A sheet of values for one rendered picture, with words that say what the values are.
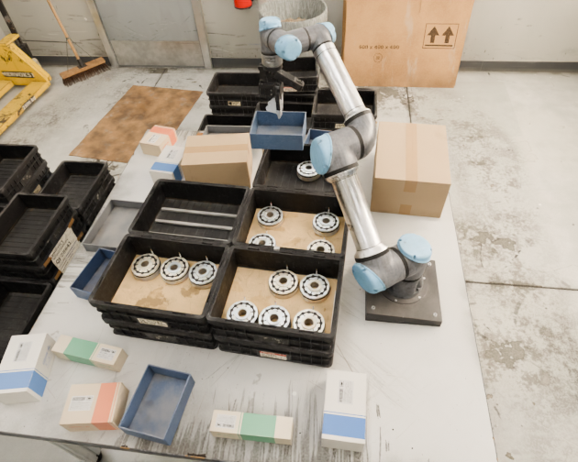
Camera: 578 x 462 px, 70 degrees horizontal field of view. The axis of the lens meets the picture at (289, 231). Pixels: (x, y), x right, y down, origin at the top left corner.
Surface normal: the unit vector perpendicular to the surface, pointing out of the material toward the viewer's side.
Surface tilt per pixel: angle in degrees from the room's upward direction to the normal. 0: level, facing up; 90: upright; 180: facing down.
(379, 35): 77
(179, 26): 90
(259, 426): 0
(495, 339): 0
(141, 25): 90
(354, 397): 0
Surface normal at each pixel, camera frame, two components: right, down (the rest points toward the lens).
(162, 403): -0.05, -0.65
